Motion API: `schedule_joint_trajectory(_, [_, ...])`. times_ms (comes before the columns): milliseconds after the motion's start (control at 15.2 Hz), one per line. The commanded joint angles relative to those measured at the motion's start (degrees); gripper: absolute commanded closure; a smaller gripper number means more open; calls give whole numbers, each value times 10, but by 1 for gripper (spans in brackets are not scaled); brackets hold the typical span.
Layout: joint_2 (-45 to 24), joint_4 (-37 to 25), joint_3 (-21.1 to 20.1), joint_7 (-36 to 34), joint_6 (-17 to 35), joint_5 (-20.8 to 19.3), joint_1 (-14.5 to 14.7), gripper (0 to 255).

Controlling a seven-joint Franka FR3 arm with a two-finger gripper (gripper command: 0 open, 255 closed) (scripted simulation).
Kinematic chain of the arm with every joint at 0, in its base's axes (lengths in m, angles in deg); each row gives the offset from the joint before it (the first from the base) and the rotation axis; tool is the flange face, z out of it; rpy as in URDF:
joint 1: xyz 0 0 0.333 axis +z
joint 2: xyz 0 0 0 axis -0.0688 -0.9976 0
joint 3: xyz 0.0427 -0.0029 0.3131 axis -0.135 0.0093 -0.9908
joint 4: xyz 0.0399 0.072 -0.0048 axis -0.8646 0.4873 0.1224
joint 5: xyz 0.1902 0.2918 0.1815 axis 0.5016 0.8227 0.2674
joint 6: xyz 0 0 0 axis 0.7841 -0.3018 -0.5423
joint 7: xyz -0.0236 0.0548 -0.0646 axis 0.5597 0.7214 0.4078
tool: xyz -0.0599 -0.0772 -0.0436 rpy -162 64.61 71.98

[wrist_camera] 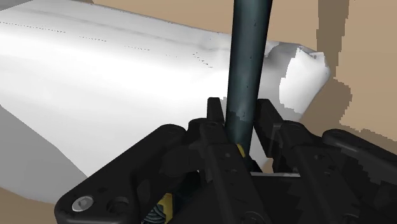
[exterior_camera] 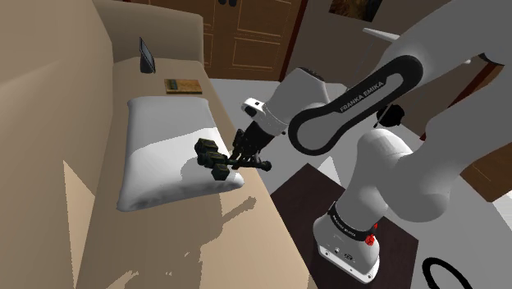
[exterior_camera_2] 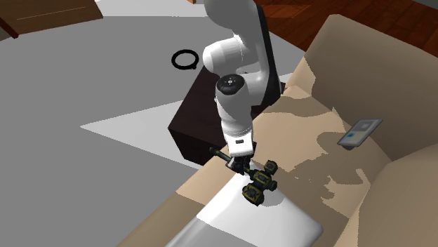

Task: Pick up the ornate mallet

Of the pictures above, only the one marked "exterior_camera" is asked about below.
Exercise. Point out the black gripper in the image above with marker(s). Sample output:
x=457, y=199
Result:
x=256, y=138

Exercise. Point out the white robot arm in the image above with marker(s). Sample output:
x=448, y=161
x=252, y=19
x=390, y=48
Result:
x=404, y=172

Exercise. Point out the dark robot stand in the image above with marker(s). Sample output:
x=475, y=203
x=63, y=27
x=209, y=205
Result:
x=304, y=200

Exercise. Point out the brown book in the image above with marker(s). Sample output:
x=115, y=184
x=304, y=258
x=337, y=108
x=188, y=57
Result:
x=185, y=86

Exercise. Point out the white pillow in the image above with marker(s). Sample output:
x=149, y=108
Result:
x=160, y=136

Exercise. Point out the brown wooden cabinet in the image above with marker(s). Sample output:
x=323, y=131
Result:
x=248, y=36

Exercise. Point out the black standing tablet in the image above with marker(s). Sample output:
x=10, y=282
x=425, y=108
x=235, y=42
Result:
x=145, y=56

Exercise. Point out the beige sofa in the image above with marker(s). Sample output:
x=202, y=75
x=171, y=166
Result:
x=56, y=120

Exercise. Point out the brown wooden furniture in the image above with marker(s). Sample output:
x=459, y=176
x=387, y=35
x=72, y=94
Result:
x=490, y=172

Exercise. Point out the dark wall picture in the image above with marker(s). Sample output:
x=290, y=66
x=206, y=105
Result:
x=354, y=8

